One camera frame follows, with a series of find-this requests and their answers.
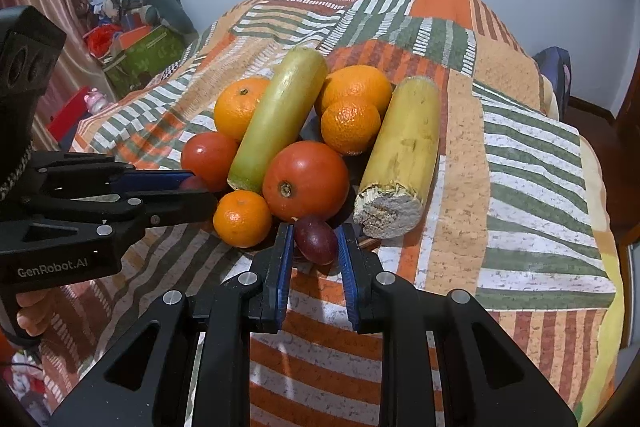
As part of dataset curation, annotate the red tomato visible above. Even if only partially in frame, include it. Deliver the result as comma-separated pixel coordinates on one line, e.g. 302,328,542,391
262,141,349,221
180,131,238,192

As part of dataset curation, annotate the small mandarin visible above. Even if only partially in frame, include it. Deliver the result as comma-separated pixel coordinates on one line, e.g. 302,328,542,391
213,190,272,248
320,96,381,156

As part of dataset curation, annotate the large orange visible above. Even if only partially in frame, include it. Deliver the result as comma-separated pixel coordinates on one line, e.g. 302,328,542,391
316,65,393,116
214,77,269,143

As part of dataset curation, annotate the dark red plum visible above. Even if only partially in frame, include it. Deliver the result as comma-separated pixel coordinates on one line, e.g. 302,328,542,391
294,216,338,267
179,176,208,191

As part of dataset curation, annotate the left human hand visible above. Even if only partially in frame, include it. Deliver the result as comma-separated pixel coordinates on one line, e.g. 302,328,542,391
15,289,55,337

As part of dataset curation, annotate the red box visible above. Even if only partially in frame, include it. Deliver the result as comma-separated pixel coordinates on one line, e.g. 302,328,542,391
47,87,90,143

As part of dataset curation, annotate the pink toy figure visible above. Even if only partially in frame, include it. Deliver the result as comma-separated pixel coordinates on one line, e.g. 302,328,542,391
84,88,112,115

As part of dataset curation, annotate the green cardboard box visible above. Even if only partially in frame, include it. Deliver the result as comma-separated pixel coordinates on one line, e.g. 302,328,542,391
103,26,186,98

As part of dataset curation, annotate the striped patchwork bed cover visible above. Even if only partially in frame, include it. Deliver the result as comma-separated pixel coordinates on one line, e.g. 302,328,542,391
41,0,624,426

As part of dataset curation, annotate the checkered quilt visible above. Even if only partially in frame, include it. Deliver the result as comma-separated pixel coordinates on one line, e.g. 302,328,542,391
174,41,198,67

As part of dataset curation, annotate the grey green pillow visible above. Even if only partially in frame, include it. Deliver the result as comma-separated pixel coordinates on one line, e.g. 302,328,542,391
126,0,195,36

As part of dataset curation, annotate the purple ceramic plate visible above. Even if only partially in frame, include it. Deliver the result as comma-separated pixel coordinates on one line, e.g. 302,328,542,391
293,109,382,251

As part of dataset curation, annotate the blue backpack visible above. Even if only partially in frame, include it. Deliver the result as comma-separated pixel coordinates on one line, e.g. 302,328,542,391
534,46,572,120

